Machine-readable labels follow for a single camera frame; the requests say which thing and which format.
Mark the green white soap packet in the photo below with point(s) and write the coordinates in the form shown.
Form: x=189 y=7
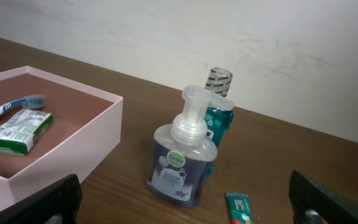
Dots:
x=20 y=133

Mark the foam handwash pump bottle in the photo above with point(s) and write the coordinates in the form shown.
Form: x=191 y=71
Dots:
x=183 y=152

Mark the teal mouthwash bottle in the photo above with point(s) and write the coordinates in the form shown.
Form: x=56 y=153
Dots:
x=218 y=120

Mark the red green toothpaste tube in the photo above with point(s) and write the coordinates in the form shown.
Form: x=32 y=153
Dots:
x=239 y=208

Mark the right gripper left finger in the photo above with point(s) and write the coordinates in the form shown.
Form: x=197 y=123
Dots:
x=62 y=198

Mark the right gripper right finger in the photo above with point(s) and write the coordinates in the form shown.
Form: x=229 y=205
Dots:
x=313 y=202

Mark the pink open cardboard box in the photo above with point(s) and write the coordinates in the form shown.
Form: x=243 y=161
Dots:
x=86 y=128

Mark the blue white toothbrush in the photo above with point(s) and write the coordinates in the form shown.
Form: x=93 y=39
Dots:
x=27 y=102

